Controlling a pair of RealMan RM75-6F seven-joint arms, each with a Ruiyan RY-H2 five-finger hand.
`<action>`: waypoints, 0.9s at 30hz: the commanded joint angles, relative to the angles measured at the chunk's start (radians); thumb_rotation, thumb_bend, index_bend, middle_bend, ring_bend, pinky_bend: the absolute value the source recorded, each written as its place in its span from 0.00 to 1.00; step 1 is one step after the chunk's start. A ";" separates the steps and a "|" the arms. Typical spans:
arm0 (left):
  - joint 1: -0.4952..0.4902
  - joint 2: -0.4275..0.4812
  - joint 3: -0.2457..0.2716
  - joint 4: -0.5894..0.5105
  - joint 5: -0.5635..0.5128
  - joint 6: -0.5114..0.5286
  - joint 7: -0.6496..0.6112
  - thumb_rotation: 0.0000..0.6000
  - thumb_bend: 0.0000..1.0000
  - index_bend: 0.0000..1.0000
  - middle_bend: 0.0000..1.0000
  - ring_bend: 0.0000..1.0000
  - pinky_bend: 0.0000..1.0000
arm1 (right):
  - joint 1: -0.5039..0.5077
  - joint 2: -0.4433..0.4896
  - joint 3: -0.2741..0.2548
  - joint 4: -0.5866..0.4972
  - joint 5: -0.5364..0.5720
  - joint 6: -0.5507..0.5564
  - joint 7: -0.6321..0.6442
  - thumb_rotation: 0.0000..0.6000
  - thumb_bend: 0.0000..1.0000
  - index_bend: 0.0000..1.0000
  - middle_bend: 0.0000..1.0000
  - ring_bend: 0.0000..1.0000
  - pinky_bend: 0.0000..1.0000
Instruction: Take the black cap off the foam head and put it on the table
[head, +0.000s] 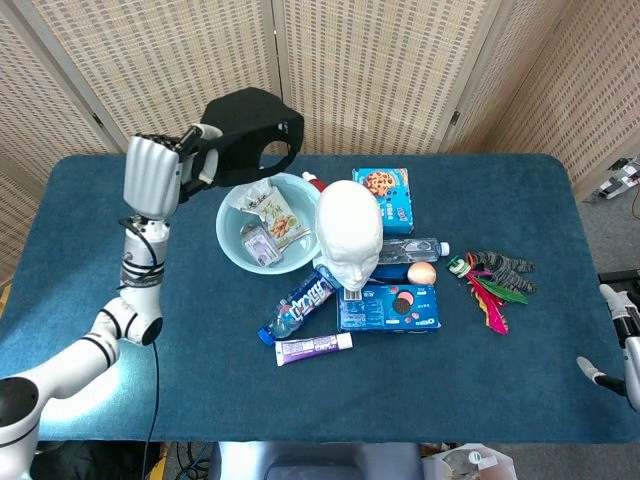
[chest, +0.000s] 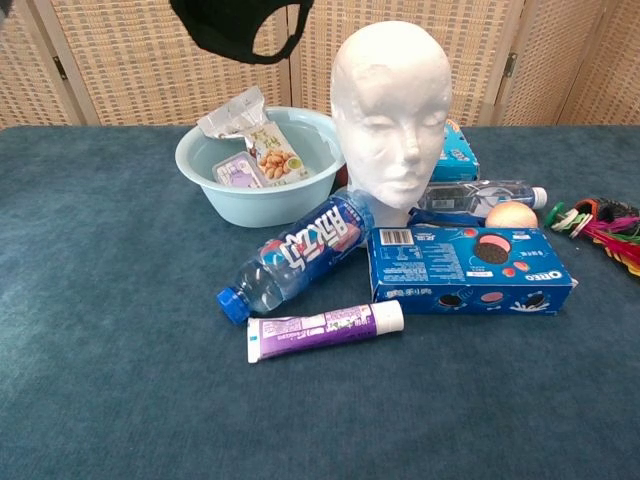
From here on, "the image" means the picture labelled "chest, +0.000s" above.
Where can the black baseball cap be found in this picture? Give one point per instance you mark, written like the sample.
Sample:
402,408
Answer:
220,27

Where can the blue labelled drink bottle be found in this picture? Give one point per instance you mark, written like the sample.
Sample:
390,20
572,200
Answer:
305,250

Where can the light blue plastic basin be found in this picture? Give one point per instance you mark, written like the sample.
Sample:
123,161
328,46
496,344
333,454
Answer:
250,205

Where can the purple toothpaste tube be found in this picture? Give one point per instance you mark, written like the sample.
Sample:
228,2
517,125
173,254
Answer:
315,330

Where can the almond snack packet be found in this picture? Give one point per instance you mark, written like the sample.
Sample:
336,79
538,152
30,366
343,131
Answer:
275,155

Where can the small purple blister pack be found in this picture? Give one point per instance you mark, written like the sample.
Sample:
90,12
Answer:
237,172

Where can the flat blue packet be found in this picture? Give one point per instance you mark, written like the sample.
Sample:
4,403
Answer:
430,218

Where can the blue Oreo box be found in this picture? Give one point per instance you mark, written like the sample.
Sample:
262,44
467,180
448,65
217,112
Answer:
450,270

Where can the silver snack packet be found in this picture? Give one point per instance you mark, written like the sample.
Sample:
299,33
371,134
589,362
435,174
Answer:
232,117

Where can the white foam mannequin head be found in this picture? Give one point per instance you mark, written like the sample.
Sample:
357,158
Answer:
390,100

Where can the blue chocolate chip cookie box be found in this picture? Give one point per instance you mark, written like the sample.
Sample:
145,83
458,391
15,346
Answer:
457,160

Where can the clear water bottle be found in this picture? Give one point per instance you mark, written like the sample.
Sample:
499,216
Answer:
475,197

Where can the peach coloured ball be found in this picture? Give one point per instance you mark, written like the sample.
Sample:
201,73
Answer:
512,217

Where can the woven folding screen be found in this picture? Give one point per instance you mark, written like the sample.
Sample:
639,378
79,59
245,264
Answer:
125,65

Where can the colourful feather shuttlecock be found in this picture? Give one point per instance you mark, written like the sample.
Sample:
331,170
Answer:
610,235

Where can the grey knitted glove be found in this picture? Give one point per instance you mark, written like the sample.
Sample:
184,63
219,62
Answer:
617,209

